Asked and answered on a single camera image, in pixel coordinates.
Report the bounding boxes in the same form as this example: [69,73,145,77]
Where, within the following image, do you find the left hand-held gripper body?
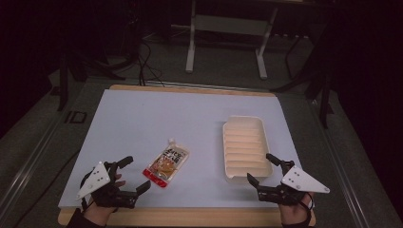
[75,161,139,209]

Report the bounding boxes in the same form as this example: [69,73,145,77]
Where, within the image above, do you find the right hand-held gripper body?
[258,160,331,206]

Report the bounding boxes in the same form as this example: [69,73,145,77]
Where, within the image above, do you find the white ribbed plastic tray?
[221,115,275,185]

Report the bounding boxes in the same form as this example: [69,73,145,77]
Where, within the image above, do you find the red and white sauce pouch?
[142,137,190,189]

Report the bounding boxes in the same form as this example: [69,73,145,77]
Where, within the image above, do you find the person's right hand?
[278,192,317,227]

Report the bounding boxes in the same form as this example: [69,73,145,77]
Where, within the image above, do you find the person's left hand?
[83,172,126,227]

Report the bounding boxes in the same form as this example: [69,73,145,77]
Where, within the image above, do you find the pale blue table mat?
[58,88,302,209]

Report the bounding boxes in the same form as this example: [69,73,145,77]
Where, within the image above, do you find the black metal stand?
[56,47,88,112]
[271,29,336,129]

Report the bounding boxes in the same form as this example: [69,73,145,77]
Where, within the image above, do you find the black wrist strap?
[297,192,316,228]

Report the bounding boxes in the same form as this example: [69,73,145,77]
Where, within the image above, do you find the black floor cables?
[94,39,166,87]

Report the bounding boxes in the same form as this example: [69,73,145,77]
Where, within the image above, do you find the grey metal table frame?
[184,0,280,81]

